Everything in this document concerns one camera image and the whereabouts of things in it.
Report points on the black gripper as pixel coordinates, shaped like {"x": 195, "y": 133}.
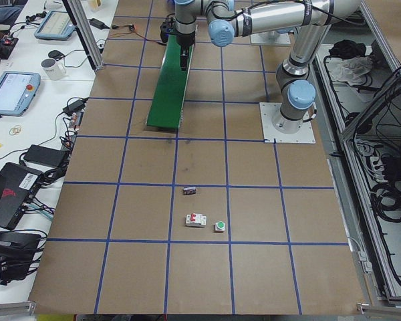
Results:
{"x": 185, "y": 40}

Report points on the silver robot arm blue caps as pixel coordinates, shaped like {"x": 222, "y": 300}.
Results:
{"x": 225, "y": 23}

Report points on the green conveyor belt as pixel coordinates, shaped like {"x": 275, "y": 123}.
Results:
{"x": 169, "y": 95}

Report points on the black power brick far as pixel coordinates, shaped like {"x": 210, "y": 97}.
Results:
{"x": 97, "y": 24}

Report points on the white mug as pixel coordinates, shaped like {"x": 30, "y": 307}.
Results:
{"x": 53, "y": 69}

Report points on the blue teach pendant far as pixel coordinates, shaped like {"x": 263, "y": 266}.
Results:
{"x": 56, "y": 25}

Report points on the blue teach pendant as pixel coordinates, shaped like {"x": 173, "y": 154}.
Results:
{"x": 17, "y": 90}
{"x": 56, "y": 25}

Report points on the white red circuit breaker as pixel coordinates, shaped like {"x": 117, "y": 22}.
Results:
{"x": 196, "y": 220}

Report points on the black cloth bundle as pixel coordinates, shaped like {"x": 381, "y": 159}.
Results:
{"x": 347, "y": 49}

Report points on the green push button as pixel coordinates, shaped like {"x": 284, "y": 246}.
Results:
{"x": 219, "y": 227}

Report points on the white crumpled cloth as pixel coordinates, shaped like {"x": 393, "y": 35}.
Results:
{"x": 352, "y": 71}

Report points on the black power adapter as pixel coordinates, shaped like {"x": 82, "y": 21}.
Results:
{"x": 45, "y": 156}

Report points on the blue teach pendant near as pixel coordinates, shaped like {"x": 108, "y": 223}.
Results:
{"x": 17, "y": 90}

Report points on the black laptop red logo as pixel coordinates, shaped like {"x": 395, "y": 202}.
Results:
{"x": 18, "y": 185}

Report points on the black docking device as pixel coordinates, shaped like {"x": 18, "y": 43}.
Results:
{"x": 19, "y": 252}

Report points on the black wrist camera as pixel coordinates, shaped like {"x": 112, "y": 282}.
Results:
{"x": 167, "y": 29}

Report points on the aluminium frame post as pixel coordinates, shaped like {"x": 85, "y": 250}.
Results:
{"x": 79, "y": 20}

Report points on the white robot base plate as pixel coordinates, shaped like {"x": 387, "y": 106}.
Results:
{"x": 277, "y": 129}

